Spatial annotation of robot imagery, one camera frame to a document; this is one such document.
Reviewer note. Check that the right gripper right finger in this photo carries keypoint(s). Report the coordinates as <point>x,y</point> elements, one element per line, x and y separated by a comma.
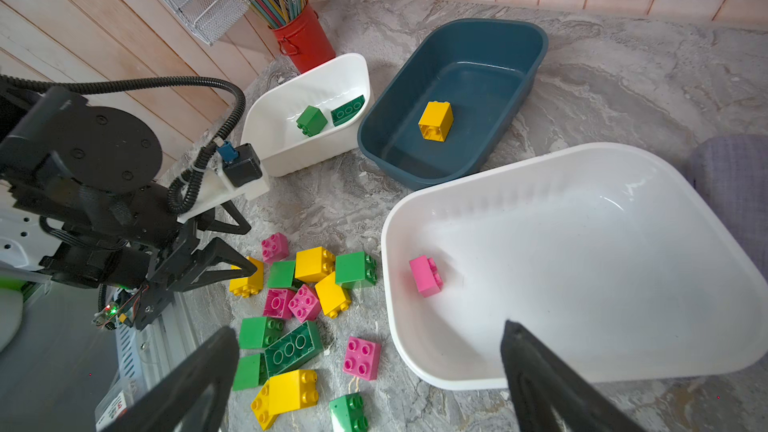
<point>545,390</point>

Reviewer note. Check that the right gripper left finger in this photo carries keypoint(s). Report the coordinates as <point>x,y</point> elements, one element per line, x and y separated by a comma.
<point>194,396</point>

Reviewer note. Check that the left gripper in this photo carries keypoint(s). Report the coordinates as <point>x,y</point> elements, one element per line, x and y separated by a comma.
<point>132,241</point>

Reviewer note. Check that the pink brick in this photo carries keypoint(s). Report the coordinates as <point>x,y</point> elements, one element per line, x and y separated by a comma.
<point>362,358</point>
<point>275,248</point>
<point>426,276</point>
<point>305,305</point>
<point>277,304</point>

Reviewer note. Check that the green square brick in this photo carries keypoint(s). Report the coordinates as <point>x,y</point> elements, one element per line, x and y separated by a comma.
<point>311,122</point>

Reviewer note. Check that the long dark green brick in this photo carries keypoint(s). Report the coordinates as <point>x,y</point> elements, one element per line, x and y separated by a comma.
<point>347,111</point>
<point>294,349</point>

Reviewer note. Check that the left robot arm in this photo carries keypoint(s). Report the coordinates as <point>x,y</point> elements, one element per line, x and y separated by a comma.
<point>88,174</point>

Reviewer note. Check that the green brick front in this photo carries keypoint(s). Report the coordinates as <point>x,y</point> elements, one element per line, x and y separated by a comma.
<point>251,372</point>

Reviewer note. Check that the small yellow brick front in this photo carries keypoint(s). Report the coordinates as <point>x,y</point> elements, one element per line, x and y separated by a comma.
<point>264,406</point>

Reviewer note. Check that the small green brick right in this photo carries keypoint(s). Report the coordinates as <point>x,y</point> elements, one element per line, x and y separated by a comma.
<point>347,413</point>

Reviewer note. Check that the right white plastic bin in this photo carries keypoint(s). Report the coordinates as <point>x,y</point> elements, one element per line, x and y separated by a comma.
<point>603,251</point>

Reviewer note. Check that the white plastic bin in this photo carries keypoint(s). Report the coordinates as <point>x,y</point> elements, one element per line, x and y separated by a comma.
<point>603,251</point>
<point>270,126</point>

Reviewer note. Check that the left white plastic bin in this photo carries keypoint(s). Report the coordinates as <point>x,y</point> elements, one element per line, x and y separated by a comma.
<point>270,126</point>

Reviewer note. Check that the red pencil cup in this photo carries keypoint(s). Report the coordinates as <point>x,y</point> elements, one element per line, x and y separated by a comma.
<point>304,41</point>

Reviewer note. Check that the teal plastic bin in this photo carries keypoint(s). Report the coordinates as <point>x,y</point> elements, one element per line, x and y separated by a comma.
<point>484,69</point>

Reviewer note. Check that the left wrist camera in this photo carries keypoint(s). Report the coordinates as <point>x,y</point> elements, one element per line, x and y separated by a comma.
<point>243,176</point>

